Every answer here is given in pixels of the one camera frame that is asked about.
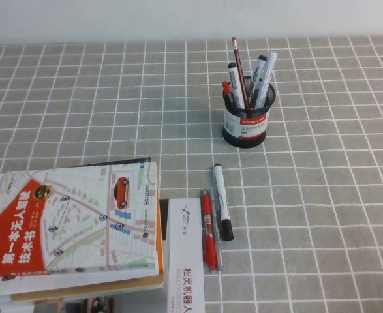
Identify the white paint marker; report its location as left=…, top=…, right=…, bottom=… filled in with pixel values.
left=254, top=50, right=279, bottom=108

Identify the clear grey pen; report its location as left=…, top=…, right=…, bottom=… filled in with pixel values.
left=208, top=188, right=224, bottom=271

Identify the black mesh pen holder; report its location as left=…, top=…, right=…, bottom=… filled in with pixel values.
left=222, top=75, right=277, bottom=147

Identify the red gel pen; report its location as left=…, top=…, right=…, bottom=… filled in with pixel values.
left=200, top=187, right=219, bottom=273

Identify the red capped pen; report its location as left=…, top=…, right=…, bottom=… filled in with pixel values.
left=222, top=80, right=236, bottom=105

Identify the white marker black cap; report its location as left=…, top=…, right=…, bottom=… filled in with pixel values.
left=212, top=162, right=235, bottom=242

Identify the thin black book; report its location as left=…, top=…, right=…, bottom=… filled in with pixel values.
left=69, top=157, right=151, bottom=168

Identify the grey marker black cap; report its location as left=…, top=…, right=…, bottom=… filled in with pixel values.
left=226, top=61, right=249, bottom=108
left=248, top=54, right=269, bottom=98

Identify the white AgileX brochure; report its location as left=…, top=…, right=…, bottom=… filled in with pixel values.
left=0, top=174, right=164, bottom=298
left=167, top=197, right=206, bottom=313

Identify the red black striped pencil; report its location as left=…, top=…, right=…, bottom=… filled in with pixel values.
left=231, top=36, right=251, bottom=110

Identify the grey checked tablecloth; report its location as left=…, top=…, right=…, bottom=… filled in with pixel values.
left=0, top=35, right=383, bottom=313

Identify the red map cover book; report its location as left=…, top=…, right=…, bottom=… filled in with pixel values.
left=0, top=159, right=161, bottom=276

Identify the tan yellow book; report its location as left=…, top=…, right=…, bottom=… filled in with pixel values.
left=10, top=195, right=165, bottom=301

